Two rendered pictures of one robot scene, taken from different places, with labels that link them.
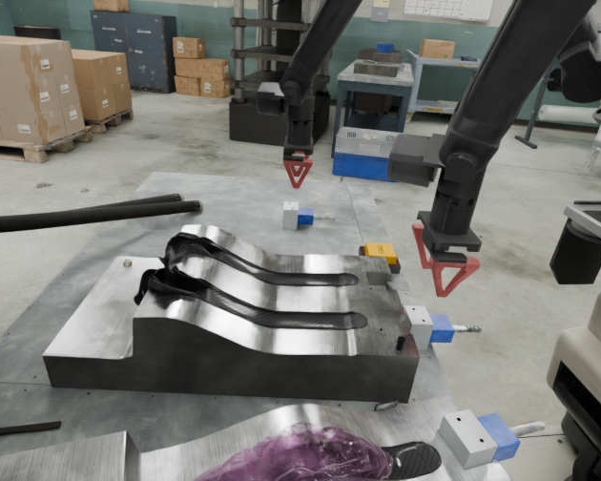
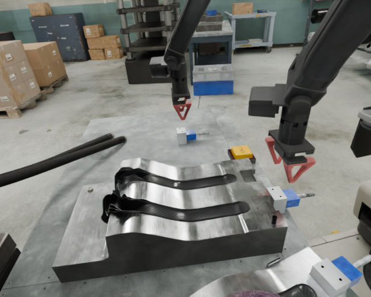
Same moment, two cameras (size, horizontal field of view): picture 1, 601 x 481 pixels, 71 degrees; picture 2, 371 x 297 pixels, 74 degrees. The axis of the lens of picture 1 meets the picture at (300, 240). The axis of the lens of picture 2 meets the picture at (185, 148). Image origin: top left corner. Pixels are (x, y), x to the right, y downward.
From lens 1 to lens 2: 0.10 m
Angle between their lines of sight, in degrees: 4
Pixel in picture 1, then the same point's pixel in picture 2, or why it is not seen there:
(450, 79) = (252, 25)
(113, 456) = not seen: outside the picture
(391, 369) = (270, 236)
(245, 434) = not seen: outside the picture
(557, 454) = (358, 247)
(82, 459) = not seen: outside the picture
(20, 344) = (35, 255)
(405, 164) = (259, 106)
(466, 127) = (304, 82)
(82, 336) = (73, 248)
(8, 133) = not seen: outside the picture
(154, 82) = (76, 55)
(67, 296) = (56, 216)
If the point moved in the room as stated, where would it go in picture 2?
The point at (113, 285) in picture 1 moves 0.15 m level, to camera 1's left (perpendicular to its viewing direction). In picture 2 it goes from (85, 207) to (28, 213)
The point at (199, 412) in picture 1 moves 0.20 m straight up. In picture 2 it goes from (156, 283) to (142, 218)
